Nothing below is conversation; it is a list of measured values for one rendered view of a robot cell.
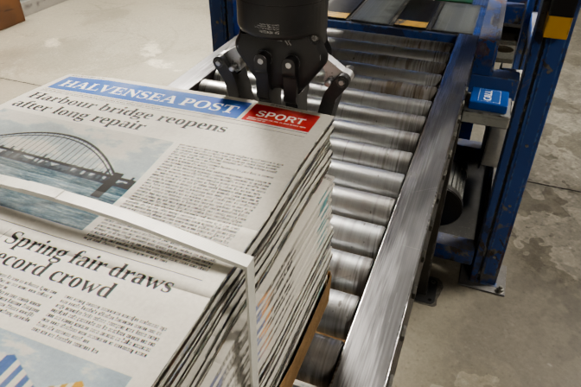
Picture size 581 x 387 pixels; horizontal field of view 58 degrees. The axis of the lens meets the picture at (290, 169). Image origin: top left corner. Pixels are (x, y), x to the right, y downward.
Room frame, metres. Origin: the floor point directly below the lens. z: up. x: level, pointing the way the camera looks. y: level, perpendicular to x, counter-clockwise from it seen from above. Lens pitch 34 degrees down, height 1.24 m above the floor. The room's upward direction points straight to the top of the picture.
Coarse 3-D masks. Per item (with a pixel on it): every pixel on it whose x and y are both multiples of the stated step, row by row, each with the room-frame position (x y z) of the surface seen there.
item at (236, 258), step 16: (0, 176) 0.29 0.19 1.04; (32, 192) 0.27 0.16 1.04; (48, 192) 0.27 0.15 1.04; (64, 192) 0.27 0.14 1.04; (80, 208) 0.25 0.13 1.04; (96, 208) 0.25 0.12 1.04; (112, 208) 0.25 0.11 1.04; (128, 224) 0.24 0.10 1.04; (144, 224) 0.24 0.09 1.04; (160, 224) 0.24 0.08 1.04; (176, 240) 0.23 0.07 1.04; (192, 240) 0.23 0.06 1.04; (208, 240) 0.23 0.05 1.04; (208, 256) 0.22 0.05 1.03; (224, 256) 0.22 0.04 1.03; (240, 256) 0.22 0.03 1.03
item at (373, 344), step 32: (448, 64) 1.06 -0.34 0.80; (448, 96) 0.90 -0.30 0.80; (448, 128) 0.78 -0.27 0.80; (416, 160) 0.68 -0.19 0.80; (448, 160) 0.77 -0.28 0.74; (416, 192) 0.60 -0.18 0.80; (416, 224) 0.53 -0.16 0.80; (384, 256) 0.47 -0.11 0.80; (416, 256) 0.47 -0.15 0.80; (384, 288) 0.42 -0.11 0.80; (416, 288) 0.43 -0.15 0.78; (384, 320) 0.37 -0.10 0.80; (352, 352) 0.33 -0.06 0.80; (384, 352) 0.33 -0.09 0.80; (352, 384) 0.29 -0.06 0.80; (384, 384) 0.29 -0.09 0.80
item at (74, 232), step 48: (0, 192) 0.29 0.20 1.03; (96, 192) 0.29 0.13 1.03; (48, 240) 0.24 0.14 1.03; (96, 240) 0.24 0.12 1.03; (144, 240) 0.24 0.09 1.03; (240, 240) 0.24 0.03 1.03; (192, 288) 0.20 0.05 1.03; (240, 288) 0.23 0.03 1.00; (240, 336) 0.22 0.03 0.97; (240, 384) 0.21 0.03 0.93
